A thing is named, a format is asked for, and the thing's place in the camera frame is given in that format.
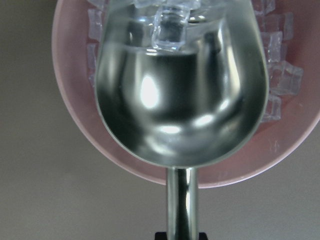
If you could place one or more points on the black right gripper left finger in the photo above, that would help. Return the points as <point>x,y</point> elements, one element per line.
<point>160,235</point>

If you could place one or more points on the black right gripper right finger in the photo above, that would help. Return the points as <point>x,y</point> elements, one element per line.
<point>202,235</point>

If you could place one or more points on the metal ice scoop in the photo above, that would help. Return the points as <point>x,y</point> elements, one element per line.
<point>182,109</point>

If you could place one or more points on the ice cube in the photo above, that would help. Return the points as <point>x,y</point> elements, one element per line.
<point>170,27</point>

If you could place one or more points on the ice cubes pile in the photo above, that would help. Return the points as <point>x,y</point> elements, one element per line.
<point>275,29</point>

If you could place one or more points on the pink bowl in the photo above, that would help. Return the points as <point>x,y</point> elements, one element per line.
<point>273,141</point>

